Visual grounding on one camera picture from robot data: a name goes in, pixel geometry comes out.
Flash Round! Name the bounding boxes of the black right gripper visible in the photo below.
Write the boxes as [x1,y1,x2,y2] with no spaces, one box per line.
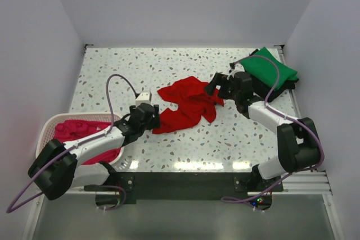
[204,73,240,102]

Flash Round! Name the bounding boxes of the red t shirt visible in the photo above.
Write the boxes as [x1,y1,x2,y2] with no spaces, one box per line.
[152,76,224,134]

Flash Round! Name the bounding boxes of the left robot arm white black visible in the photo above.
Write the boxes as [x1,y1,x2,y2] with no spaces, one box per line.
[28,103,160,200]

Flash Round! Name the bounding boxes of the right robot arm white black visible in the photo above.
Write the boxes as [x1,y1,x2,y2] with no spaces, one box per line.
[204,72,325,191]

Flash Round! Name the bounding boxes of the folded black t shirt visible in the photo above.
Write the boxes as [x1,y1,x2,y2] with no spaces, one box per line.
[247,49,298,103]

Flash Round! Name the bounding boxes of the folded green t shirt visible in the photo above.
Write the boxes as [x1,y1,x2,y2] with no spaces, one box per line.
[240,47,299,90]

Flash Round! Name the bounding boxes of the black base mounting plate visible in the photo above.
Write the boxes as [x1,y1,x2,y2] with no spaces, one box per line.
[84,172,280,207]

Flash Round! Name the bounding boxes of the magenta t shirt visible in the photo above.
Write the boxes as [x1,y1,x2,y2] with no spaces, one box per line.
[53,120,121,165]

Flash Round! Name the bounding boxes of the white perforated laundry basket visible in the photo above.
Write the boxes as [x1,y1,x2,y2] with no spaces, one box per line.
[30,113,125,173]

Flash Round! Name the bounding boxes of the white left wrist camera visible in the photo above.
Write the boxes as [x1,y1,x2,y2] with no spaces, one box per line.
[135,90,152,107]

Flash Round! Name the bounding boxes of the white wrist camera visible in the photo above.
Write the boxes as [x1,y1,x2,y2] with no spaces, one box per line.
[228,63,245,77]
[135,90,152,107]

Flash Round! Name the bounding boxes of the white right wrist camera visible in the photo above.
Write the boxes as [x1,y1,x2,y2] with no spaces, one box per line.
[228,63,245,77]

